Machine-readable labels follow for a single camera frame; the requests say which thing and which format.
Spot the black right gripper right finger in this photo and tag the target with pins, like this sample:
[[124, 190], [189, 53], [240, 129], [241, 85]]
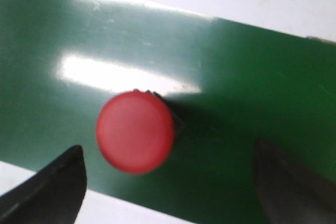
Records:
[[289, 191]]

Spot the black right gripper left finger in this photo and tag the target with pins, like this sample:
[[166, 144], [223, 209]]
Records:
[[53, 195]]

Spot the red mushroom push button switch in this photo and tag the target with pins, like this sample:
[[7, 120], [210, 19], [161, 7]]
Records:
[[136, 131]]

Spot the green conveyor belt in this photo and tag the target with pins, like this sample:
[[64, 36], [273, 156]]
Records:
[[62, 60]]

